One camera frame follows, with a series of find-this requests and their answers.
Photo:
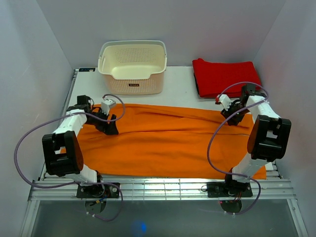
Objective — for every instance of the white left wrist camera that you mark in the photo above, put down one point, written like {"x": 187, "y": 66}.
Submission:
{"x": 106, "y": 105}

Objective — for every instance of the small black label device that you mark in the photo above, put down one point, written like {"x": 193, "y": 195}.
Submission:
{"x": 86, "y": 69}

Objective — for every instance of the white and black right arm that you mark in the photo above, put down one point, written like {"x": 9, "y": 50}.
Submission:
{"x": 267, "y": 140}

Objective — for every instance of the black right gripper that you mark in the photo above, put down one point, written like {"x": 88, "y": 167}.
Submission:
{"x": 235, "y": 121}

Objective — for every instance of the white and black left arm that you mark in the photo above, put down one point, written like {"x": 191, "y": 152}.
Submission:
{"x": 62, "y": 153}

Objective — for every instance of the aluminium rail frame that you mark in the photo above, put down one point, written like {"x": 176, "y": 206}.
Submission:
{"x": 179, "y": 91}

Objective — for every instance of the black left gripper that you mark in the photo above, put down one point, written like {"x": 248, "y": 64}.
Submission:
{"x": 109, "y": 129}

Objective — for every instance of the orange trousers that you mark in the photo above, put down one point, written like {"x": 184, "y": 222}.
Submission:
{"x": 162, "y": 141}

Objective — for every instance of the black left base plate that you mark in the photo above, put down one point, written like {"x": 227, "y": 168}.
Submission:
{"x": 97, "y": 191}

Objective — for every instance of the folded red trousers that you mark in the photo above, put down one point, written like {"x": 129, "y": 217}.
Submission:
{"x": 212, "y": 78}

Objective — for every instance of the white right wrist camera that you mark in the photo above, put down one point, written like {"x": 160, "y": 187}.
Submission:
{"x": 223, "y": 100}

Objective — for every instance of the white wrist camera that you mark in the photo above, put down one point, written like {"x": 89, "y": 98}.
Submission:
{"x": 106, "y": 105}
{"x": 223, "y": 100}

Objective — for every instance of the cream perforated plastic basket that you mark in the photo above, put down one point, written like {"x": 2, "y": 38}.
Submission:
{"x": 133, "y": 67}

